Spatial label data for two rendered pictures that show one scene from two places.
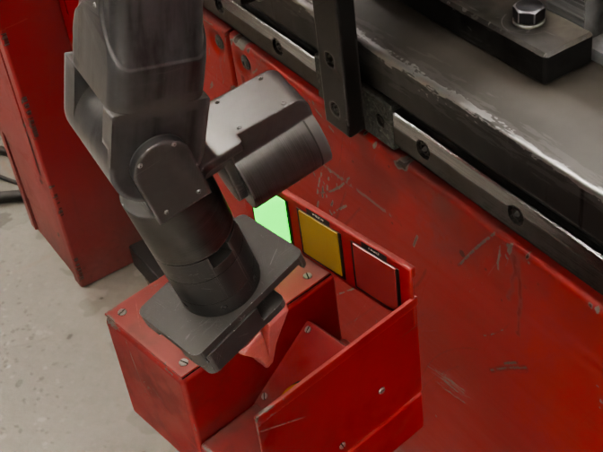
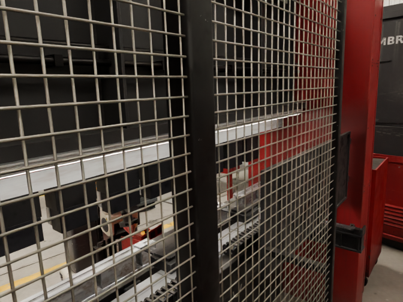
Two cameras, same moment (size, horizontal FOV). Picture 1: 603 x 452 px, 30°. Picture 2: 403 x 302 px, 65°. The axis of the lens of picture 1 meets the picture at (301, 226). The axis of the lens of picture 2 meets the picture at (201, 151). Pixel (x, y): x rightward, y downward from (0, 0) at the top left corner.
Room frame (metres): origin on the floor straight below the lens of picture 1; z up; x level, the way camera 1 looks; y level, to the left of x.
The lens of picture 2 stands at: (0.30, -1.73, 1.63)
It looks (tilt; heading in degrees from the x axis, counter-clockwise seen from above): 11 degrees down; 67
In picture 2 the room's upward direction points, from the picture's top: 2 degrees counter-clockwise
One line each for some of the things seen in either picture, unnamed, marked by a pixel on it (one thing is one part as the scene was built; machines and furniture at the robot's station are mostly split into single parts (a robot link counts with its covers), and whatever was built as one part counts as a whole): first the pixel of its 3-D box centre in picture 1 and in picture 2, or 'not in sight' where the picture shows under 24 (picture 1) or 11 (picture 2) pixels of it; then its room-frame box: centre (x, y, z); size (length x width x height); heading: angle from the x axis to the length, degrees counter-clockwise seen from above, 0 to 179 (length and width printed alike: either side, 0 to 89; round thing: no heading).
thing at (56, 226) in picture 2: not in sight; (72, 201); (0.28, -0.56, 1.26); 0.15 x 0.09 x 0.17; 28
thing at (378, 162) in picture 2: not in sight; (346, 215); (2.45, 0.21, 0.50); 0.50 x 0.50 x 1.00; 28
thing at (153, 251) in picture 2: not in sight; (158, 251); (0.57, -0.59, 1.01); 0.26 x 0.12 x 0.05; 118
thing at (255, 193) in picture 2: not in sight; (256, 191); (1.45, 0.06, 0.92); 0.50 x 0.06 x 0.10; 28
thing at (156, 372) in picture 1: (261, 345); (143, 241); (0.64, 0.05, 0.75); 0.20 x 0.16 x 0.18; 37
